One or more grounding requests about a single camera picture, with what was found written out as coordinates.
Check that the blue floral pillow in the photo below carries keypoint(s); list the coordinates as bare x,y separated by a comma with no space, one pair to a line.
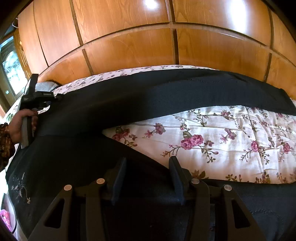
47,86

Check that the floral quilted bedspread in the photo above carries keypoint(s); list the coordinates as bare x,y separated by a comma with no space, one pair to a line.
235,143

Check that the wooden wardrobe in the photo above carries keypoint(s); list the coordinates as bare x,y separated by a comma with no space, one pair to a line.
67,40

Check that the black pants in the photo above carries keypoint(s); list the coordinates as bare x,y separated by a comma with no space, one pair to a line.
52,200

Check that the patterned left sleeve forearm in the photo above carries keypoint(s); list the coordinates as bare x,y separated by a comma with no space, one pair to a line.
7,148

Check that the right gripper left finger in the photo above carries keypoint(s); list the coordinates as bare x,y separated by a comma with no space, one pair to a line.
118,187

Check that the window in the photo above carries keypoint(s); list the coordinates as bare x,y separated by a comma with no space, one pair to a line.
13,77

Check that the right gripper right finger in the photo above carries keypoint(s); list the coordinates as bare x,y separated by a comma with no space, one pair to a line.
181,177

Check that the person's left hand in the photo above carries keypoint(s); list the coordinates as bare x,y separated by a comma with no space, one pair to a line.
15,125

